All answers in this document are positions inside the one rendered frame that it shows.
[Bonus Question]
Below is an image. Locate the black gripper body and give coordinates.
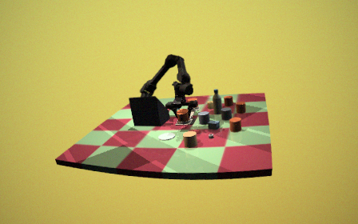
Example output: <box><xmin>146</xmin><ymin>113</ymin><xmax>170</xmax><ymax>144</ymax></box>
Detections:
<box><xmin>165</xmin><ymin>94</ymin><xmax>198</xmax><ymax>109</ymax></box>

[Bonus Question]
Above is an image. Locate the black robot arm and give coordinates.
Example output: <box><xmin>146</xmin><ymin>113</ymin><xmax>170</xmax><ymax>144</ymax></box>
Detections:
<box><xmin>139</xmin><ymin>54</ymin><xmax>193</xmax><ymax>108</ymax></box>

